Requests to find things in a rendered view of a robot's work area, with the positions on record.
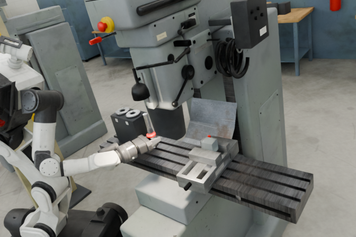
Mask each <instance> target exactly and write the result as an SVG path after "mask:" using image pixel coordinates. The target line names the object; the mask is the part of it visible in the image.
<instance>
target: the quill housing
mask: <svg viewBox="0 0 356 237"><path fill-rule="evenodd" d="M176 40H183V37H182V36H181V35H179V36H178V37H175V38H173V39H171V40H169V41H167V42H165V43H163V44H161V45H159V46H157V47H151V48H130V54H131V58H132V62H133V65H134V68H136V67H137V66H138V65H140V64H142V63H148V64H149V65H151V64H156V63H161V62H166V61H171V60H173V61H174V60H175V59H176V58H177V57H178V56H179V55H180V54H181V53H182V52H183V51H184V49H185V47H175V46H174V43H173V42H174V41H176ZM185 65H188V59H187V55H186V54H185V55H184V56H183V57H182V58H181V59H180V60H179V61H178V62H177V63H175V62H174V63H173V64H169V65H163V66H158V67H152V68H150V73H151V76H152V79H153V83H154V87H155V91H156V95H157V99H158V103H159V105H158V106H157V107H156V108H161V109H165V110H174V109H176V108H178V107H179V106H180V105H181V104H183V103H184V102H185V101H187V100H188V99H189V98H191V97H192V96H193V94H194V90H193V85H192V80H188V81H187V82H186V85H185V87H184V89H183V92H182V94H181V96H180V98H179V100H178V107H173V106H172V102H173V101H175V100H176V98H177V96H178V94H179V92H180V89H181V87H182V85H183V83H184V81H185V79H183V77H182V68H183V66H185Z"/></svg>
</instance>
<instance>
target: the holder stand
mask: <svg viewBox="0 0 356 237"><path fill-rule="evenodd" d="M144 113H147V112H144V111H140V110H135V109H132V108H128V107H123V108H120V109H118V110H117V111H116V112H115V113H113V114H112V115H110V116H111V120H112V123H113V126H114V129H115V132H116V134H117V137H118V140H119V141H121V142H124V143H126V142H128V141H130V142H131V141H132V140H134V139H136V138H137V137H138V136H140V135H143V136H146V134H147V128H146V124H145V120H144V117H143V114H144Z"/></svg>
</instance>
